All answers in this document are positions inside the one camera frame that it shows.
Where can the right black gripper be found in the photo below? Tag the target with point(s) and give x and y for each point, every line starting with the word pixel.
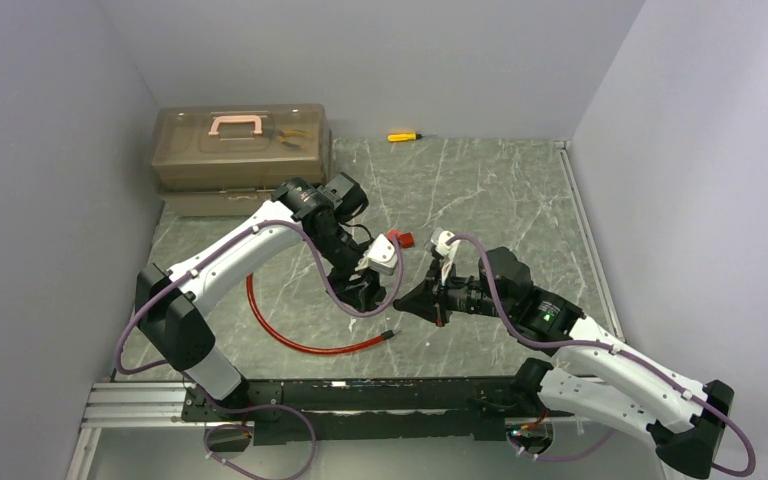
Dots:
pixel 437 299

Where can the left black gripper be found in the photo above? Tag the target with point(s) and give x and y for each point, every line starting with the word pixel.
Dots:
pixel 360 286

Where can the red cable lock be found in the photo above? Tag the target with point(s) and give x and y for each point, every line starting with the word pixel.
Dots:
pixel 309 350

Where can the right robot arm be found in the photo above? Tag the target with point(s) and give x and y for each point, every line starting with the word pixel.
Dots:
pixel 590 372

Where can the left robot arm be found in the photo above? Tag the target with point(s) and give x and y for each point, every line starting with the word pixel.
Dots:
pixel 171 304

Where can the brown translucent plastic toolbox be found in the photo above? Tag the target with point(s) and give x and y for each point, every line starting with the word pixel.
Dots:
pixel 199 175

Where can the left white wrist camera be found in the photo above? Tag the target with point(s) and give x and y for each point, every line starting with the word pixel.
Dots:
pixel 380 257

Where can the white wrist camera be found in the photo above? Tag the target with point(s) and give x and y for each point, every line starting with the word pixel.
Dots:
pixel 444 247
pixel 380 257

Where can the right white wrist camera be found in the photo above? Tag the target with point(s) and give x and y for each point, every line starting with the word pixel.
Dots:
pixel 444 247

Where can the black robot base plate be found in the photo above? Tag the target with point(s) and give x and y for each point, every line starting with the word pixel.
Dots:
pixel 480 408

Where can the yellow handled screwdriver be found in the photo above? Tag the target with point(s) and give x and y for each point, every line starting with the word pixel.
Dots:
pixel 404 137

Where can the yellow handled pliers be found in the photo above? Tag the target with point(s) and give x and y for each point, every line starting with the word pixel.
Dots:
pixel 293 139

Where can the pink toolbox handle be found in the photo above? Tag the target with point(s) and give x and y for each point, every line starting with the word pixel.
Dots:
pixel 254 121

